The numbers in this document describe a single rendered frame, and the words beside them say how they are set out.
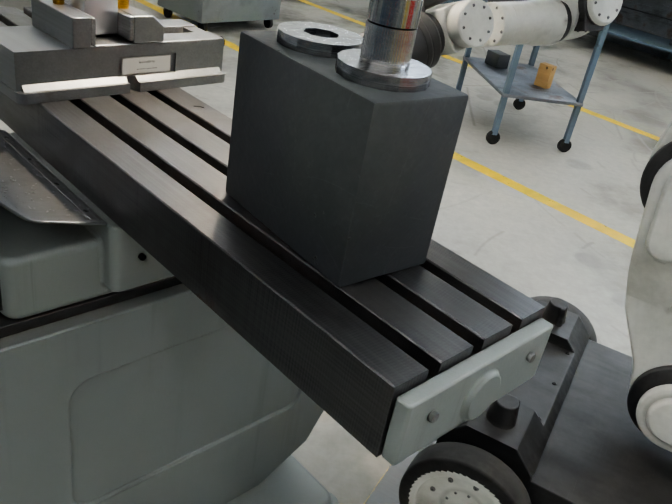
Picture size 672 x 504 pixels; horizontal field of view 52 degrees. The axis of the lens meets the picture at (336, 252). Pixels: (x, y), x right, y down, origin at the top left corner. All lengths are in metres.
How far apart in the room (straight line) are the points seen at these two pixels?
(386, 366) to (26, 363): 0.53
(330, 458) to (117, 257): 1.06
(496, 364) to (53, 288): 0.55
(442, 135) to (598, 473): 0.68
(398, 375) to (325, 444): 1.30
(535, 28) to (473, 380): 0.67
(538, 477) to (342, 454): 0.82
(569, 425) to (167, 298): 0.69
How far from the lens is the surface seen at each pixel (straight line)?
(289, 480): 1.51
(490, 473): 1.07
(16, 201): 0.90
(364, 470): 1.84
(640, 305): 1.13
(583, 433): 1.25
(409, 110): 0.62
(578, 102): 4.36
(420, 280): 0.72
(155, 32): 1.13
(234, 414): 1.30
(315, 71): 0.65
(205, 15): 5.52
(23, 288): 0.92
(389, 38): 0.64
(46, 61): 1.06
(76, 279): 0.94
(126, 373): 1.08
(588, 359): 1.43
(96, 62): 1.09
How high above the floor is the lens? 1.32
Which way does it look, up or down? 29 degrees down
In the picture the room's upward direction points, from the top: 11 degrees clockwise
